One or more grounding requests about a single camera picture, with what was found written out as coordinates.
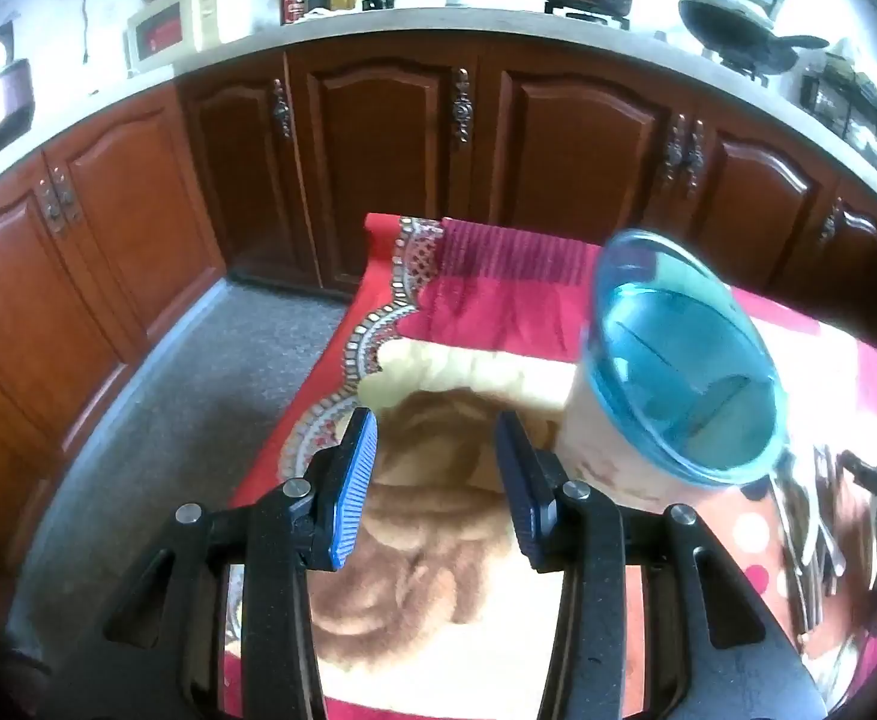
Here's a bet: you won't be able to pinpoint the cream microwave oven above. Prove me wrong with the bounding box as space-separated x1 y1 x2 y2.
125 0 282 80

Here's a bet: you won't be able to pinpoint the blue transparent utensil cup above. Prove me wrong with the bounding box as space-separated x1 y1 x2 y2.
562 229 788 515

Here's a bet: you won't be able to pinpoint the gas stove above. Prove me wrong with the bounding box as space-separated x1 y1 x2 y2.
543 0 773 85

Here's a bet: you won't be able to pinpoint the black wok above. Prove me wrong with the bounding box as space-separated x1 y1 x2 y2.
678 0 831 70

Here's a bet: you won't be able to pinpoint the red printed blanket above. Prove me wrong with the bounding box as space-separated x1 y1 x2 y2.
221 211 877 720

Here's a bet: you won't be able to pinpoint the pile of metal cutlery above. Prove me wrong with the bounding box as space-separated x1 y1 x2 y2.
772 444 877 635

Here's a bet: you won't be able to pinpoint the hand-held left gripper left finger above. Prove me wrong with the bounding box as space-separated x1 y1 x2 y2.
41 409 378 720

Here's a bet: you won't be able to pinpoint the grey kitchen countertop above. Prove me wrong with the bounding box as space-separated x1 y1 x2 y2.
0 6 877 230

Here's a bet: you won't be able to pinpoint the brown wooden base cabinets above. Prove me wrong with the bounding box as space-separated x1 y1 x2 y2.
0 37 877 586

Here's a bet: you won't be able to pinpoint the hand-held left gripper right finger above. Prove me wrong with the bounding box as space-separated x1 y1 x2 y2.
494 411 830 720

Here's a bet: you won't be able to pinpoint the black wire dish rack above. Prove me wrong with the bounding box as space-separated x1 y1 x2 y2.
798 37 877 182

